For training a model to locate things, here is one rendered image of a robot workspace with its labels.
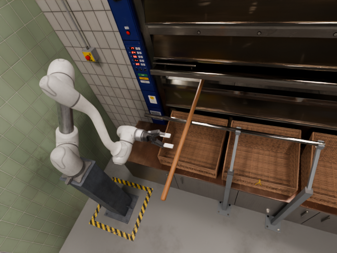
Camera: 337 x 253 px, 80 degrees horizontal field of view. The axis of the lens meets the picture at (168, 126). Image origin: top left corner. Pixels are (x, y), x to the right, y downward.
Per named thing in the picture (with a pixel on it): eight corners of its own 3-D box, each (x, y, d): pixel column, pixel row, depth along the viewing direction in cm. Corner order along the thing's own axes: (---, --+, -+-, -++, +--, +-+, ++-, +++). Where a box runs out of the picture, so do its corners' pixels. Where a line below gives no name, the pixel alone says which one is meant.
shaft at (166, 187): (165, 202, 115) (164, 200, 113) (160, 200, 116) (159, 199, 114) (218, 36, 205) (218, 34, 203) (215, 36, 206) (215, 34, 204)
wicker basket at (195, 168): (175, 125, 223) (171, 109, 201) (227, 135, 203) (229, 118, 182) (159, 163, 197) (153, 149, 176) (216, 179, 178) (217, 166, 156)
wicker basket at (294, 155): (228, 135, 203) (231, 118, 181) (292, 146, 185) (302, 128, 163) (220, 180, 177) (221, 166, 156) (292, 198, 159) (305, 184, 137)
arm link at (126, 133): (141, 130, 153) (136, 146, 149) (124, 127, 158) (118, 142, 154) (136, 125, 143) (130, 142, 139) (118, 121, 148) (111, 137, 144)
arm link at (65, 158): (62, 179, 150) (43, 166, 132) (64, 159, 161) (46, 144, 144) (83, 172, 150) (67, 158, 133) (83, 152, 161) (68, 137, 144)
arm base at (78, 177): (58, 182, 155) (54, 179, 151) (74, 157, 167) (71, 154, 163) (77, 188, 149) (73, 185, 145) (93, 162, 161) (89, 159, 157)
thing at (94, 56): (91, 56, 181) (85, 46, 173) (100, 56, 178) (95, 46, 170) (86, 61, 177) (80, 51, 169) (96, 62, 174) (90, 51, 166)
